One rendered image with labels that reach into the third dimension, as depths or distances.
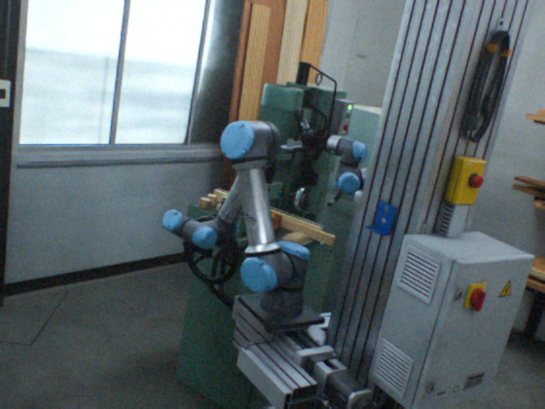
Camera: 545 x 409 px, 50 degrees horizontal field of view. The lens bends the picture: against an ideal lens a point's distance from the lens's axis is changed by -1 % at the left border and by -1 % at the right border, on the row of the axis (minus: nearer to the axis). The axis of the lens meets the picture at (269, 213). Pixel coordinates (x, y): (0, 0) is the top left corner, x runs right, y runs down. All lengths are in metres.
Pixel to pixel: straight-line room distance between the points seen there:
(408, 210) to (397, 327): 0.34
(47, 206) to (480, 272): 2.60
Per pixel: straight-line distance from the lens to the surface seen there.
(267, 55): 4.29
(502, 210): 4.59
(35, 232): 3.63
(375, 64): 5.09
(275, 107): 2.50
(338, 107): 2.75
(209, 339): 2.81
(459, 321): 1.68
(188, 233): 2.01
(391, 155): 1.79
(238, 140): 1.78
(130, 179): 3.85
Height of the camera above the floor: 1.67
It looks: 16 degrees down
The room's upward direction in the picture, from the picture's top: 11 degrees clockwise
